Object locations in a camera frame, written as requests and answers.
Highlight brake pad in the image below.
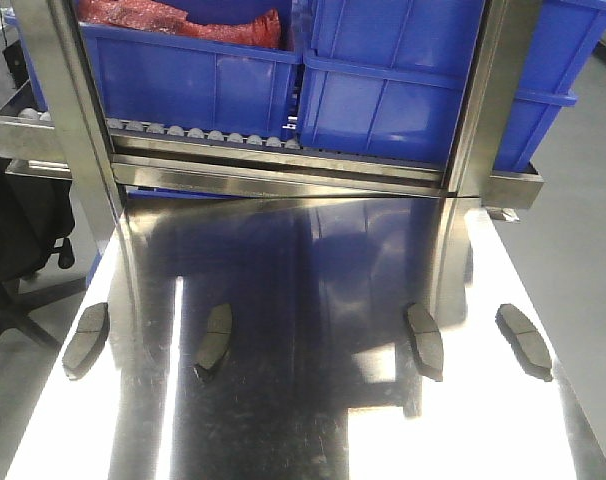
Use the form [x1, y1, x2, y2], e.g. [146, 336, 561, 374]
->
[406, 303, 444, 382]
[62, 302, 110, 381]
[495, 304, 553, 382]
[192, 303, 233, 383]

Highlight stainless steel roller rack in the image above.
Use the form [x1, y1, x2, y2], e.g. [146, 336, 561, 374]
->
[0, 1, 543, 220]

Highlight red bubble wrap bag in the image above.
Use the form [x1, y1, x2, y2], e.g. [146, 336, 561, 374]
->
[77, 1, 282, 49]

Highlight right blue plastic bin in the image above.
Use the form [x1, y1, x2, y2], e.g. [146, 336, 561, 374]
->
[297, 0, 606, 172]

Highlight black office chair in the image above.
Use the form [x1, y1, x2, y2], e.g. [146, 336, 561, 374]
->
[0, 158, 86, 352]

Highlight blue plastic bin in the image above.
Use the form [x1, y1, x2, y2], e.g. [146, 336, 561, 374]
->
[3, 0, 304, 142]
[297, 0, 606, 172]

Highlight left blue plastic bin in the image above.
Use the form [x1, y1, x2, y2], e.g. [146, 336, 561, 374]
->
[3, 0, 304, 142]

